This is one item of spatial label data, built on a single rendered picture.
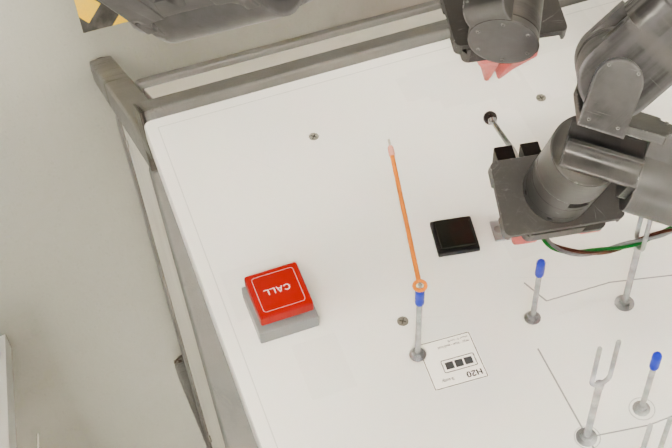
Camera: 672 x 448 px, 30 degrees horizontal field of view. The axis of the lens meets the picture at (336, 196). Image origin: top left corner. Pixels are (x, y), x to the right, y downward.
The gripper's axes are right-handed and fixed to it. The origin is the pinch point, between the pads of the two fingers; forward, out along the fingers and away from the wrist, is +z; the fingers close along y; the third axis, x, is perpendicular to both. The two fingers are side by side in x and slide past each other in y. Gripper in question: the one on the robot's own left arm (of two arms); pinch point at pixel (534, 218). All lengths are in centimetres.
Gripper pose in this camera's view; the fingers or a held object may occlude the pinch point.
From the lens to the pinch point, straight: 113.3
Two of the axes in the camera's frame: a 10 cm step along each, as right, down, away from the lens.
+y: 9.8, -1.5, 1.0
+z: -0.5, 2.8, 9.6
